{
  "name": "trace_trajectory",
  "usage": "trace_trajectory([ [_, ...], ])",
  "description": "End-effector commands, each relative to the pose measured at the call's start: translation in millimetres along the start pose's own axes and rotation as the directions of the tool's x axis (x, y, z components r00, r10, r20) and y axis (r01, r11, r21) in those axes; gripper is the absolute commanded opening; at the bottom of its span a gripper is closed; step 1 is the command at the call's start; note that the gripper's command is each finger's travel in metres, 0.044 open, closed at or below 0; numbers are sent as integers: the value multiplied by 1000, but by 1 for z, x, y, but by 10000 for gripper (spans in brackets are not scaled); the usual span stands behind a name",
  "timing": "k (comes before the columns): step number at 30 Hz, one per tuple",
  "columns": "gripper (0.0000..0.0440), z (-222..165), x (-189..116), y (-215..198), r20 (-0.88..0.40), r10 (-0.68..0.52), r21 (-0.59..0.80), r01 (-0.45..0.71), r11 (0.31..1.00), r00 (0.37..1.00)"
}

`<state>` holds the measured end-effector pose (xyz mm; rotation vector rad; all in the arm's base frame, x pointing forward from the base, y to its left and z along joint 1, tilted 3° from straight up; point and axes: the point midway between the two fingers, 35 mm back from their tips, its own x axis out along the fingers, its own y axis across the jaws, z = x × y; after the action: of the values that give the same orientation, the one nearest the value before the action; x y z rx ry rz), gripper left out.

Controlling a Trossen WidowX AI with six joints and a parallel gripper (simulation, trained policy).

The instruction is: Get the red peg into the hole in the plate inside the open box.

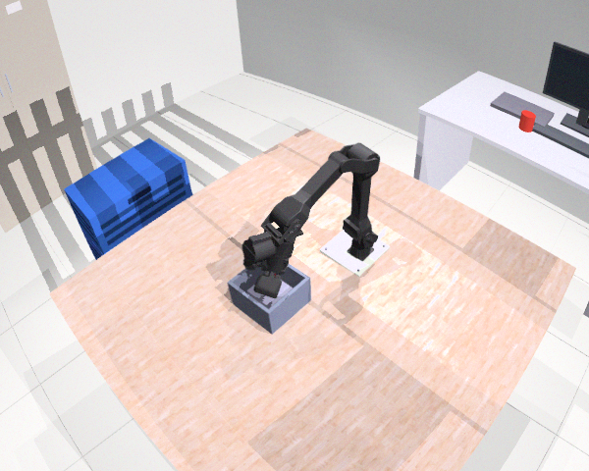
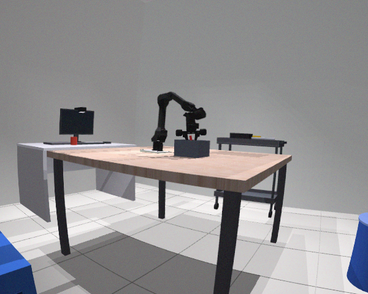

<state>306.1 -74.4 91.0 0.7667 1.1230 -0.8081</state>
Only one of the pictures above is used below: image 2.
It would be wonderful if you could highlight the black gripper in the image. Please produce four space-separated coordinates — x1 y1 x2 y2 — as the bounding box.
175 120 207 140

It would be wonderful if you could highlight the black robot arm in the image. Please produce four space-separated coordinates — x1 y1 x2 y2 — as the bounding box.
151 92 207 151

